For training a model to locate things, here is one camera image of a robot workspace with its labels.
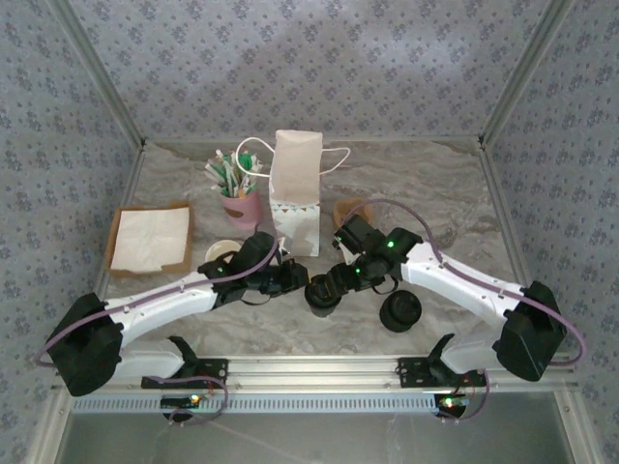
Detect pink holder cup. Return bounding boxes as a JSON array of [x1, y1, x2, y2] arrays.
[[221, 190, 265, 231]]

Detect cardboard cup carrier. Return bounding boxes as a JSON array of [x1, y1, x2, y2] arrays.
[[332, 198, 374, 231]]

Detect black cup lid stack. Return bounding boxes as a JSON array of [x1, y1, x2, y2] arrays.
[[378, 289, 421, 334]]

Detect aluminium table edge rail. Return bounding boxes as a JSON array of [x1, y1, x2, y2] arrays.
[[74, 142, 149, 357], [476, 137, 553, 353], [144, 136, 481, 145]]

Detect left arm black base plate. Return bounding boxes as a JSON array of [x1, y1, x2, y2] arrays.
[[139, 358, 229, 389]]

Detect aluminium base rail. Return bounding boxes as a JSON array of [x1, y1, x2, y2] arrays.
[[50, 355, 579, 393]]

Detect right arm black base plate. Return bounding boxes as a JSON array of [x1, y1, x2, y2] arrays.
[[396, 357, 487, 388]]

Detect green white paper packet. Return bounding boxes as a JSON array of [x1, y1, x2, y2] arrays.
[[203, 161, 229, 189]]

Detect aluminium corner post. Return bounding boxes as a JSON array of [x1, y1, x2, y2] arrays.
[[477, 0, 579, 146], [47, 0, 147, 149]]

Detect striped paper cup stack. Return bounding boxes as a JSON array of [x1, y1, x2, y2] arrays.
[[205, 240, 243, 266]]

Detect small circuit board with light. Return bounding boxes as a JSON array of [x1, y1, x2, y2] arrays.
[[161, 393, 202, 409], [433, 393, 471, 413]]

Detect white paper bag with handles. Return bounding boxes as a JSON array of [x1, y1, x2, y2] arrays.
[[235, 129, 351, 258]]

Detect slotted grey cable duct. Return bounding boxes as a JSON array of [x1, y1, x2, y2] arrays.
[[70, 393, 439, 415]]

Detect white paper napkins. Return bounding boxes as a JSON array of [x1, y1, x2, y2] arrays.
[[109, 207, 191, 272]]

